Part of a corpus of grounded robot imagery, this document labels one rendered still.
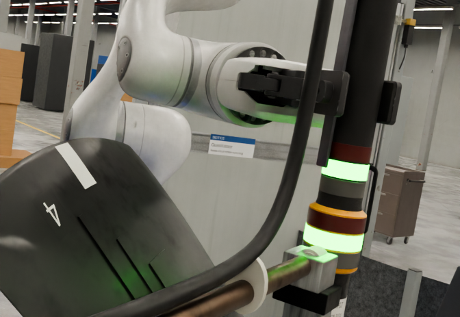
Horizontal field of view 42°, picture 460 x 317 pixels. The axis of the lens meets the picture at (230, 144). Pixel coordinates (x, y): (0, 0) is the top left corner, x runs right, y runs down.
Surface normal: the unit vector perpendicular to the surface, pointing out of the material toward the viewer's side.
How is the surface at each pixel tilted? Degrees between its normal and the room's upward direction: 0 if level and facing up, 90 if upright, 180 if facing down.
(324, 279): 90
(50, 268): 55
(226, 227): 90
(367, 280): 90
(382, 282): 90
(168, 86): 119
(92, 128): 100
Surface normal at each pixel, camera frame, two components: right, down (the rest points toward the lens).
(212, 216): 0.41, 0.15
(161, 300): 0.77, -0.44
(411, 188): 0.64, 0.17
